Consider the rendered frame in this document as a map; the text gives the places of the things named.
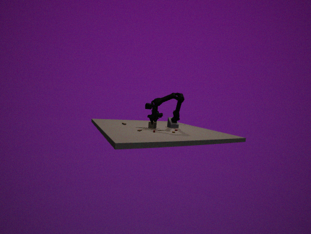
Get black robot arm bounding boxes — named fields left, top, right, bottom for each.
left=145, top=93, right=184, bottom=123

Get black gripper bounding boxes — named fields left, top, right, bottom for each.
left=147, top=109, right=159, bottom=124

